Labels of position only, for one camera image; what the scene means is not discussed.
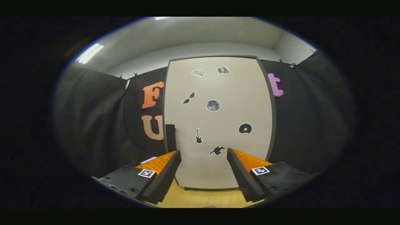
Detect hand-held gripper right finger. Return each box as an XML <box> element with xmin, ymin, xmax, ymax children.
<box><xmin>227</xmin><ymin>148</ymin><xmax>316</xmax><ymax>203</ymax></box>

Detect black door handle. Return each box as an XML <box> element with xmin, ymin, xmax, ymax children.
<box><xmin>165</xmin><ymin>124</ymin><xmax>178</xmax><ymax>152</ymax></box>

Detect black backdrop cloth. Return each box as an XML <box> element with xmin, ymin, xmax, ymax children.
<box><xmin>53</xmin><ymin>48</ymin><xmax>357</xmax><ymax>179</ymax></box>

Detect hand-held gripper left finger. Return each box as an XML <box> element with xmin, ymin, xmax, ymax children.
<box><xmin>93</xmin><ymin>150</ymin><xmax>182</xmax><ymax>204</ymax></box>

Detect grey cabinet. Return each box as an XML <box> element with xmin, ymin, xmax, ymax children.
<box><xmin>162</xmin><ymin>55</ymin><xmax>277</xmax><ymax>191</ymax></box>

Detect ceiling light strip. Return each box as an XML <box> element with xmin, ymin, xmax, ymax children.
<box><xmin>76</xmin><ymin>43</ymin><xmax>104</xmax><ymax>65</ymax></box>

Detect white cabinet door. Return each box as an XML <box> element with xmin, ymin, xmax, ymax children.
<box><xmin>164</xmin><ymin>57</ymin><xmax>274</xmax><ymax>189</ymax></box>

